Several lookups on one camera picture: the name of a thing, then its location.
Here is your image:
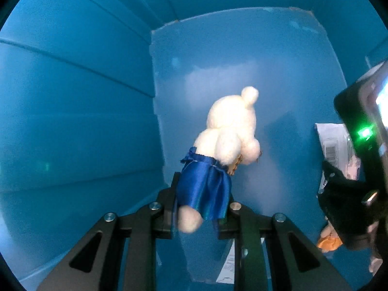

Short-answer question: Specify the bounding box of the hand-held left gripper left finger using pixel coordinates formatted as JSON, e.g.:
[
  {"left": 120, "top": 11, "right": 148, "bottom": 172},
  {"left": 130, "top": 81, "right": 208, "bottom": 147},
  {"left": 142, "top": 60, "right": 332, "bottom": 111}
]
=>
[{"left": 36, "top": 171, "right": 182, "bottom": 291}]

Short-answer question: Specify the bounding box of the small white bear blue ribbon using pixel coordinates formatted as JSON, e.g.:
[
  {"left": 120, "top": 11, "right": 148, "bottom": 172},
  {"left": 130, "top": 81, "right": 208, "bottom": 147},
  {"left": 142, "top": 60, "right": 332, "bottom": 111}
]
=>
[{"left": 176, "top": 86, "right": 262, "bottom": 234}]

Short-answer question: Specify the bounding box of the blue plastic crate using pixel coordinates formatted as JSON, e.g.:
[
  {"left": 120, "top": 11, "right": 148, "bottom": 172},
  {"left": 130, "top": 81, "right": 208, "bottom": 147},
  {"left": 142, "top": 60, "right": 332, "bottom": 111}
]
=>
[{"left": 0, "top": 0, "right": 388, "bottom": 291}]

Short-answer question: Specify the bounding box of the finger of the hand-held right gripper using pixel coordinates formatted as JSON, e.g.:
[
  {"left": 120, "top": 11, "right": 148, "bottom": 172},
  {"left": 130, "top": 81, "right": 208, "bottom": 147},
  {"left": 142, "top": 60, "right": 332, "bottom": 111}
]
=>
[{"left": 317, "top": 161, "right": 379, "bottom": 251}]

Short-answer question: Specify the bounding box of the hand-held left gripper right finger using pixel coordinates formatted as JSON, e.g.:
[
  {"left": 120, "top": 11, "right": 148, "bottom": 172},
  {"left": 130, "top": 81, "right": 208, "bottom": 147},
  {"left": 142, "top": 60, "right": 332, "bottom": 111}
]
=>
[{"left": 212, "top": 194, "right": 354, "bottom": 291}]

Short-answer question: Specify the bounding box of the pale teal tissue packet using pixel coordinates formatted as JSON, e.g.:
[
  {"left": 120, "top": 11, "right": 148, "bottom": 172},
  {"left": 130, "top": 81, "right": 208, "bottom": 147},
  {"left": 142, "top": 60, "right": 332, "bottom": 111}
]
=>
[{"left": 315, "top": 123, "right": 361, "bottom": 194}]

